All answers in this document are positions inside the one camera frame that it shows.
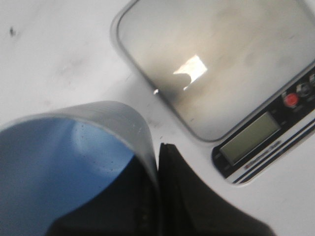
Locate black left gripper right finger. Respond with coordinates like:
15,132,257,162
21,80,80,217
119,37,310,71
158,144,275,236

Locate light blue plastic cup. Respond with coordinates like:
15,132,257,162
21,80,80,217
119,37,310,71
0,101,161,236

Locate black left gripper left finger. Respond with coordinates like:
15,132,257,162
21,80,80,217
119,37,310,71
46,156,158,236

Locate silver electronic kitchen scale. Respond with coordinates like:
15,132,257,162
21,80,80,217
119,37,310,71
112,0,315,185

